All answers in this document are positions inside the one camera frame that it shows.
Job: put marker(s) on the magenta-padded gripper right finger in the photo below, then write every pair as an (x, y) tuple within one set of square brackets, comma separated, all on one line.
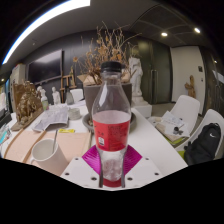
[(133, 160)]

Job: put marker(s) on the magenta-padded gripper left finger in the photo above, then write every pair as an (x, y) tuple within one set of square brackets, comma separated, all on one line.
[(90, 160)]

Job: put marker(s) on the clear red-labelled drink bottle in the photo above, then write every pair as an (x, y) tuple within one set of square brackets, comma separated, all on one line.
[(111, 133)]

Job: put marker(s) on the beige wooden drawing board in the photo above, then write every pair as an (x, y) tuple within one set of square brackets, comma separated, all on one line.
[(71, 143)]

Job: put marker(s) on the small yellow tag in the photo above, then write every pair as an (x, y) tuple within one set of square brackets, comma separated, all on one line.
[(66, 130)]

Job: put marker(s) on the metal spoon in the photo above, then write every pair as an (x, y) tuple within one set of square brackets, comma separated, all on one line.
[(55, 141)]

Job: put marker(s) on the white ceramic mug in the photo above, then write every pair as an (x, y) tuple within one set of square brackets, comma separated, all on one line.
[(46, 156)]

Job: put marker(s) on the small white cup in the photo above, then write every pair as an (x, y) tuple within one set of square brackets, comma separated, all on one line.
[(74, 113)]

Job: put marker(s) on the white paper stack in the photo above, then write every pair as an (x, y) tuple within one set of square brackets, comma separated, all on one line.
[(171, 121)]

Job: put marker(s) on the printed paper sheets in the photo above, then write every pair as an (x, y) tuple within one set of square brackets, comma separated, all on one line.
[(53, 116)]

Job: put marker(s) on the grey pot with dried plant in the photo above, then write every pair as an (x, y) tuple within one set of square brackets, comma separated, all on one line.
[(90, 96)]

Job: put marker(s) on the grey spray bottle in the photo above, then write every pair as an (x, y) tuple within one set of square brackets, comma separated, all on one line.
[(69, 97)]

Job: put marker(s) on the white plastic chair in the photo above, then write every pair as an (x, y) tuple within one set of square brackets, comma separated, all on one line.
[(77, 95), (186, 106), (208, 116)]

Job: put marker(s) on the black backpack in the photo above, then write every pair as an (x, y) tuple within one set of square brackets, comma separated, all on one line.
[(203, 143)]

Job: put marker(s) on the green spray bottle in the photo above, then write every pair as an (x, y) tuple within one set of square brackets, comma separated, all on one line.
[(45, 103)]

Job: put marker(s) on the small white plaster figurine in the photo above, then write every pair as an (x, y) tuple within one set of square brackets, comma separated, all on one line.
[(56, 95)]

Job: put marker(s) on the wooden easel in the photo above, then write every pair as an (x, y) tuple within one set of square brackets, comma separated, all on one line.
[(66, 81)]

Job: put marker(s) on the gold relief sculpture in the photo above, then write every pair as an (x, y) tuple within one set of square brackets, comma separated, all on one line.
[(28, 103)]

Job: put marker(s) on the white plaster bust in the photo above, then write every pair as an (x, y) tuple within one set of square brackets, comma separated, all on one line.
[(40, 89)]

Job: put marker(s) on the tall white plaster statue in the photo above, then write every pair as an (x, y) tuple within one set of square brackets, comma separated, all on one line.
[(136, 73)]

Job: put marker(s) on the colourful painted sheet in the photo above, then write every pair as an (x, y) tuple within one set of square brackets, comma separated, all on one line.
[(5, 136)]

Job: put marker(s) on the wooden mannequin figure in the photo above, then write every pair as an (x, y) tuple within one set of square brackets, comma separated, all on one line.
[(190, 86)]

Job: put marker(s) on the black flat box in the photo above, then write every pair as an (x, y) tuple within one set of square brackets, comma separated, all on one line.
[(4, 118)]

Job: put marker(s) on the round ceiling spot light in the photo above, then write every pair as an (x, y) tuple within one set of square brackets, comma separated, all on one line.
[(164, 34), (197, 30)]

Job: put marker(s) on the long ceiling light strip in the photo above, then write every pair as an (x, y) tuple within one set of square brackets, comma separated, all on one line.
[(43, 20)]

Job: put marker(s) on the black wall screen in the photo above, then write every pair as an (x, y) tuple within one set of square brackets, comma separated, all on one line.
[(45, 66)]

